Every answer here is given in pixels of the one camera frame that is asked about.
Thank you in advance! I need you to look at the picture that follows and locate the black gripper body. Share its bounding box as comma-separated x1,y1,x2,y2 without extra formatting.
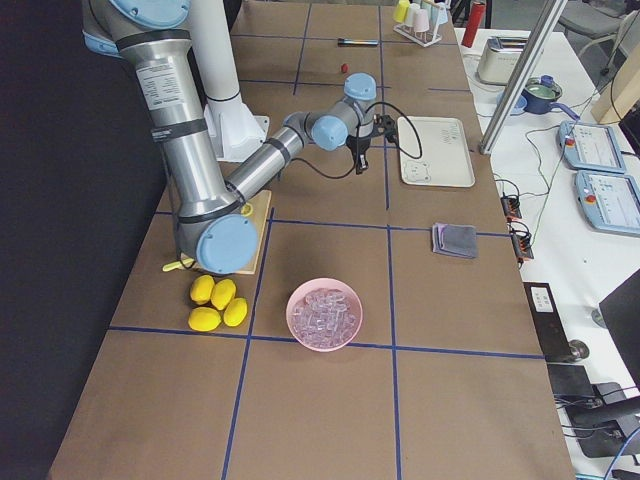
346,135,371,159

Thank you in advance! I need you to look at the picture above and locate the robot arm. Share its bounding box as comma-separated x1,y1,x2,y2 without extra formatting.
82,1,377,274

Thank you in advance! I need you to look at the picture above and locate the white cup rack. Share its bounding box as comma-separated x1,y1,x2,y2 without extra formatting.
393,0,451,47

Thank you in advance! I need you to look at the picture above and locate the yellow cup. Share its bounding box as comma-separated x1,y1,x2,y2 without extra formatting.
393,0,411,24

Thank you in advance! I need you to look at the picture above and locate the pink cup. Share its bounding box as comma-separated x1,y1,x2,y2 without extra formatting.
407,9,430,34

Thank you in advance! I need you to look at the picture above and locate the clear ice cubes pile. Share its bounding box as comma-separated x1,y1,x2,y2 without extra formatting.
289,289,359,350

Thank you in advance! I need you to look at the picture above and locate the cream tray with bear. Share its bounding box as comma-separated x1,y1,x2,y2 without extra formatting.
397,116,475,188

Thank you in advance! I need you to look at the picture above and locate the steel muddler black tip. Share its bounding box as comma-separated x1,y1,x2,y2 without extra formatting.
337,38,379,47

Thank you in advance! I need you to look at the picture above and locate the wooden cutting board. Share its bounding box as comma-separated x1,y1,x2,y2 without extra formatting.
179,190,272,276

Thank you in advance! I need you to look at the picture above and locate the folded grey purple cloth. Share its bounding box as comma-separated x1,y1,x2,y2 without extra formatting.
432,222,478,259

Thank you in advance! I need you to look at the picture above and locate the pink bowl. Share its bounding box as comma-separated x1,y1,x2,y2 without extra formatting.
286,278,363,352

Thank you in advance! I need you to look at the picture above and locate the blue bowl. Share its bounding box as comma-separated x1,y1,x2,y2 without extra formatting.
495,92,529,117

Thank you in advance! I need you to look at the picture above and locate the red cylinder bottle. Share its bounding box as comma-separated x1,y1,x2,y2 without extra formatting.
461,1,486,48

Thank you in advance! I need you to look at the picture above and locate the blue pot with lid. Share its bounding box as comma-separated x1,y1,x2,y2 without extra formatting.
522,75,580,120

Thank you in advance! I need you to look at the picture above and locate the yellow lemon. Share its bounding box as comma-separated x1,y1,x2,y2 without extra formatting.
188,306,222,332
189,275,215,305
223,297,248,327
210,279,237,310

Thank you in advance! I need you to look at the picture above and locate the yellow knife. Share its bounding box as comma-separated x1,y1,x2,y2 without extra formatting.
162,260,196,272

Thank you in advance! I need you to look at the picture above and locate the upper teach pendant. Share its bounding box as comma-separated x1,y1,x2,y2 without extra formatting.
558,121,627,174

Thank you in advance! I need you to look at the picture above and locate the teach pendant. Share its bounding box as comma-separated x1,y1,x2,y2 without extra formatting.
574,170,639,237
558,121,627,174

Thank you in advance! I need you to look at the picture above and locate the lower teach pendant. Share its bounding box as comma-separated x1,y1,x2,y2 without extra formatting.
574,170,639,237

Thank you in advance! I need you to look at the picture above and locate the black monitor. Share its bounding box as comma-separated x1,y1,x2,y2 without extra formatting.
599,271,640,386

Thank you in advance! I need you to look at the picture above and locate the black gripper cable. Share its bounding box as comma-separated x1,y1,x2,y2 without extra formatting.
277,102,424,180

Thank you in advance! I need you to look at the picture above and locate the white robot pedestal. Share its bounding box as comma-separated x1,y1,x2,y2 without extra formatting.
188,0,270,162

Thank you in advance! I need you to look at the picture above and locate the aluminium frame post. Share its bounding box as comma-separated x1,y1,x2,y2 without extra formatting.
479,0,568,155

